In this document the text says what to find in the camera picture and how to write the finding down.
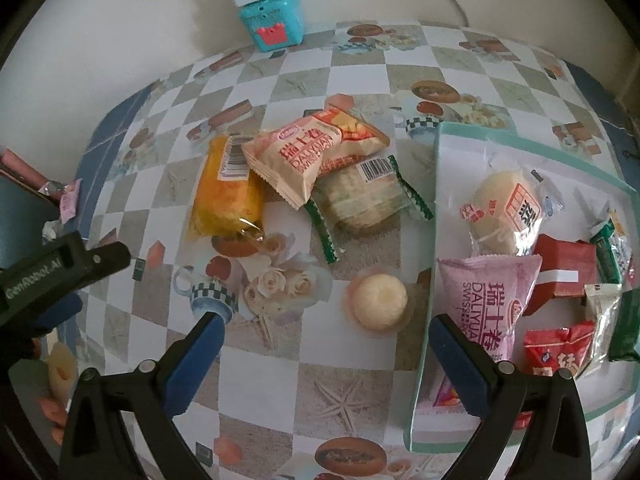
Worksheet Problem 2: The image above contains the white tray with green rim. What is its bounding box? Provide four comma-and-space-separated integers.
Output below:
404, 121, 640, 453

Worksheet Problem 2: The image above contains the large red snack packet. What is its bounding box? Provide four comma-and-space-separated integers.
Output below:
522, 321, 597, 378

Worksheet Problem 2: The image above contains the white bun packet red label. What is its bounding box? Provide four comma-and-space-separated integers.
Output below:
462, 169, 565, 257

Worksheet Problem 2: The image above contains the dark panel with reddish edge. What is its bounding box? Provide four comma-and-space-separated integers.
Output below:
0, 147, 68, 271

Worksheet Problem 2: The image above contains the orange-red snack packet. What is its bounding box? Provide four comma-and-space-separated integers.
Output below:
315, 92, 392, 176

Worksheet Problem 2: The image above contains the peach swiss roll packet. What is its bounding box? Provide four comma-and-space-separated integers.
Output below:
241, 115, 346, 211

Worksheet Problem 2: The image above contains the round yellow pastry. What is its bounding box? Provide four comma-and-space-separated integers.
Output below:
342, 267, 416, 333
46, 342, 80, 403

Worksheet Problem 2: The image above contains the white clear snack packet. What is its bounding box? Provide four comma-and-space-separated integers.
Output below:
575, 282, 623, 378

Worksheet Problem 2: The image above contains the light green snack packet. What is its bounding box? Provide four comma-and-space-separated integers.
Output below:
589, 210, 633, 286

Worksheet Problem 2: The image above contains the green-edged cracker packet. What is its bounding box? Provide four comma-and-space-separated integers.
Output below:
304, 154, 435, 266

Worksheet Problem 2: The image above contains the pink swiss roll packet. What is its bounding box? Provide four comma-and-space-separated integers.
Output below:
436, 254, 543, 366

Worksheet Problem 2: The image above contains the small red snack packet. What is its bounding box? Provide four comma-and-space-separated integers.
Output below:
522, 234, 598, 317

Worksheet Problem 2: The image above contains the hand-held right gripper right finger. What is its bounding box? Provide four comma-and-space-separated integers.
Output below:
430, 311, 593, 480

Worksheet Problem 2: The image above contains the yellow cake packet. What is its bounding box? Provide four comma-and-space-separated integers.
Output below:
189, 134, 268, 241

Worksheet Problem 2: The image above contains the teal box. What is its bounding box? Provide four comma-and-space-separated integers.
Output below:
237, 0, 306, 53

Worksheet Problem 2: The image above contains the pink-red snack packet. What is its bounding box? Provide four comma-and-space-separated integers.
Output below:
431, 360, 536, 431

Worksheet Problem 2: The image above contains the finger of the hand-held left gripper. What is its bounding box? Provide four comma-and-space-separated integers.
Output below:
85, 241, 132, 281
0, 292, 83, 366

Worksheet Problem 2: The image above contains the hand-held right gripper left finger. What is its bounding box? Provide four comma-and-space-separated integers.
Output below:
59, 311, 227, 480

